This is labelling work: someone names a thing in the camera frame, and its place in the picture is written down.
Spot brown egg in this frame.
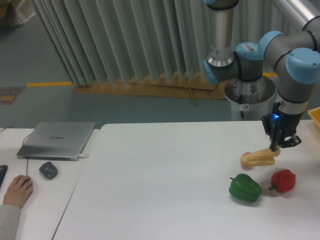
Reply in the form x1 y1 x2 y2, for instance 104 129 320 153
240 152 252 169

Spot green bell pepper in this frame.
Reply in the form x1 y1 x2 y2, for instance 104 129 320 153
228 173 262 203

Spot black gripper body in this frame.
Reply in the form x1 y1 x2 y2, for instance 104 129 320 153
261 101 303 140

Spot grey-green folding curtain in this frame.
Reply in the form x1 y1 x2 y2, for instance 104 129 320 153
31 0 320 83

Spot black keyboard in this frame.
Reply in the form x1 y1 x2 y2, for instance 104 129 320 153
0 165 8 187

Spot red bell pepper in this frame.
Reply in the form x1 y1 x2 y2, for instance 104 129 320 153
268 169 296 193

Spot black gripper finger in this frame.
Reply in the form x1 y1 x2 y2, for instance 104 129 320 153
269 130 282 152
279 134 302 148

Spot cardboard box and plastic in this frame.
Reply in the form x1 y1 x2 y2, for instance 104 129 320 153
0 0 36 26

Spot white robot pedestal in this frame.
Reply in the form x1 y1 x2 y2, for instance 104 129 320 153
224 76 276 121

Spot yellow plastic basket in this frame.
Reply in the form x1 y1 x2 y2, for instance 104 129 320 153
307 107 320 128

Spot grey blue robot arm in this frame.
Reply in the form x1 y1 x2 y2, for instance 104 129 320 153
203 0 320 151

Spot brown cardboard sheet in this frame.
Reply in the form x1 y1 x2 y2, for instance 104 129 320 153
73 73 228 101

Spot black clip device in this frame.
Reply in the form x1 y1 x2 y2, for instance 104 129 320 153
39 161 59 180

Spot white laptop cable plug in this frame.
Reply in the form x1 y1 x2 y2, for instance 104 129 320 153
78 154 89 159

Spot black mouse cable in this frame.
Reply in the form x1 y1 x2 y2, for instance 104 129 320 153
0 126 38 177

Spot silver laptop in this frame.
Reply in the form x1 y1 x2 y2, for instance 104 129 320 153
16 121 96 161

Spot black computer mouse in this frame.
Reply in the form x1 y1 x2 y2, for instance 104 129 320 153
19 175 33 189

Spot beige sleeved forearm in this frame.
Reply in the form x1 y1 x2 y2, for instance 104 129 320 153
0 204 21 240

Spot yellow twisted bread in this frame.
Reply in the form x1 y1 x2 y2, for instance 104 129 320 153
243 148 281 167

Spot person's hand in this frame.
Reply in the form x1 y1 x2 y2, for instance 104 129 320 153
3 175 33 209

